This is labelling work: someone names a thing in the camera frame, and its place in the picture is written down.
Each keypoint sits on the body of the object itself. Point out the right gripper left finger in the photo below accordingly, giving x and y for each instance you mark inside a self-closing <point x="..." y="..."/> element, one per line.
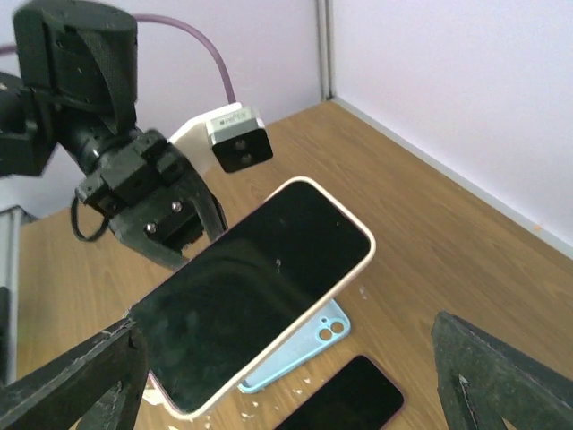
<point x="96" y="385"/>

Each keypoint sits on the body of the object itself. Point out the purple smartphone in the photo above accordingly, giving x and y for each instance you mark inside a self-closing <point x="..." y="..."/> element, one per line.
<point x="358" y="397"/>

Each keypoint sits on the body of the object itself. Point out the left aluminium frame post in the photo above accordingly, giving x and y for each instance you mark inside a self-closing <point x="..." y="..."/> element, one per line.
<point x="325" y="48"/>

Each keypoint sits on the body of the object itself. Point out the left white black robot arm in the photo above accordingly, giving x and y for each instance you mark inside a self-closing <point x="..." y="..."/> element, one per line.
<point x="77" y="89"/>

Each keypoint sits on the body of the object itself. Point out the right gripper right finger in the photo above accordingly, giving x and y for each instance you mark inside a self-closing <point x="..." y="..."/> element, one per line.
<point x="484" y="383"/>

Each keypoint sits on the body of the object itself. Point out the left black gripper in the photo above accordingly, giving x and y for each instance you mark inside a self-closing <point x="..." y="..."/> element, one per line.
<point x="156" y="227"/>

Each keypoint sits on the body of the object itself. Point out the light blue phone case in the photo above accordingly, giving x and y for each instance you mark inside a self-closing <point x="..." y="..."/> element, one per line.
<point x="322" y="331"/>

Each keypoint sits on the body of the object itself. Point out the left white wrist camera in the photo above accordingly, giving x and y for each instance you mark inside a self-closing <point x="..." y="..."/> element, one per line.
<point x="233" y="137"/>

